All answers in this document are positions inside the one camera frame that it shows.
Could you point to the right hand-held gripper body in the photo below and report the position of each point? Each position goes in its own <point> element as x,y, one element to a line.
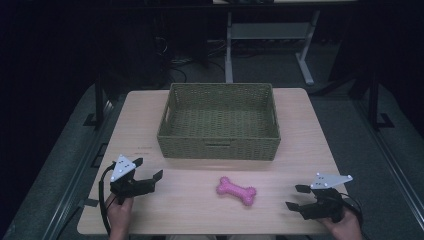
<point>325,203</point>

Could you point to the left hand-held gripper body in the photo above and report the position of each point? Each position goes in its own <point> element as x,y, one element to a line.
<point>128,185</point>

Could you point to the pink bone dog toy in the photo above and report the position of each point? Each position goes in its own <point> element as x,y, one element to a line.
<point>236,191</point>

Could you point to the green woven basket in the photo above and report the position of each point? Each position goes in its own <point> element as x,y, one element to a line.
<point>219,123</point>

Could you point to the person's left hand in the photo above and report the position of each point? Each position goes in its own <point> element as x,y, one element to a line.
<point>119,212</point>

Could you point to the person's right hand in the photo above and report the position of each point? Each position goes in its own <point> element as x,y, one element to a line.
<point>345,226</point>

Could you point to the black metal stand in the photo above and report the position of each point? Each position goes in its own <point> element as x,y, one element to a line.
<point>376,103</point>
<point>99,103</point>

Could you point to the grey metal desk frame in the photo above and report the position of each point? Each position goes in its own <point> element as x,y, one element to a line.
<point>268,46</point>

